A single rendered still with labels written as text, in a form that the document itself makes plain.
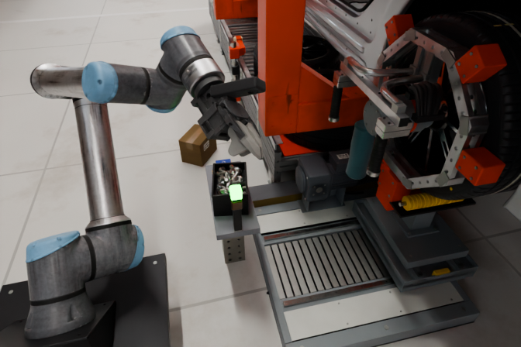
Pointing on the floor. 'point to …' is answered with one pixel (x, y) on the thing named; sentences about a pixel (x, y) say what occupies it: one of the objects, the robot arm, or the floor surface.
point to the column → (230, 245)
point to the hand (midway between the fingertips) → (260, 152)
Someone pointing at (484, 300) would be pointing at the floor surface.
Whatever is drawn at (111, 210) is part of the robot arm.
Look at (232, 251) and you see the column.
